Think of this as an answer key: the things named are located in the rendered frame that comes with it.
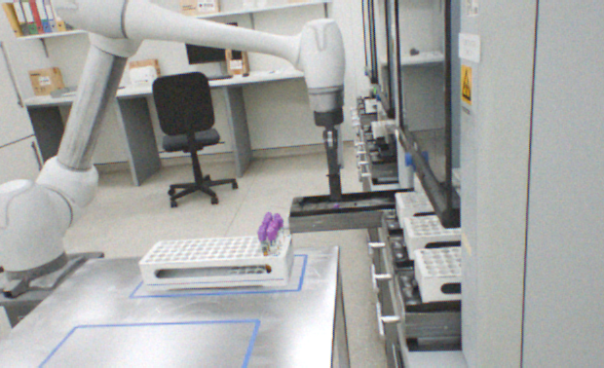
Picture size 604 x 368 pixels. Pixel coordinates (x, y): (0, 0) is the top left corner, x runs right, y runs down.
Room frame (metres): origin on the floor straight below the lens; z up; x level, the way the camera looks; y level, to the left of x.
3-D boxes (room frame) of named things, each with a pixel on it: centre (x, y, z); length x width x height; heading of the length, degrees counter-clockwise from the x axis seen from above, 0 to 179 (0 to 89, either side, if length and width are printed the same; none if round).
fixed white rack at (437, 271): (0.72, -0.34, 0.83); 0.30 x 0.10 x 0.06; 83
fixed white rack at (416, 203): (1.03, -0.38, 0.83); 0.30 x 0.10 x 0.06; 83
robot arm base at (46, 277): (1.20, 0.76, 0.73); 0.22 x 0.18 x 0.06; 173
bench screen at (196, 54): (4.63, 0.62, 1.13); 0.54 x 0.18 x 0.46; 77
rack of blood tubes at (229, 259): (0.87, 0.18, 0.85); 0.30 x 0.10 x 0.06; 81
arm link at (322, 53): (1.18, -0.10, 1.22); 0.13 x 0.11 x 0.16; 175
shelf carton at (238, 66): (4.65, 0.43, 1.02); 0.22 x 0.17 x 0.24; 173
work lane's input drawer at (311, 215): (1.19, -0.29, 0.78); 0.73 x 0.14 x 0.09; 83
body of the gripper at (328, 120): (1.17, -0.10, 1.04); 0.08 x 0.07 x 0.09; 173
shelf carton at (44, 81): (4.89, 2.36, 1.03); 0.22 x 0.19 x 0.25; 83
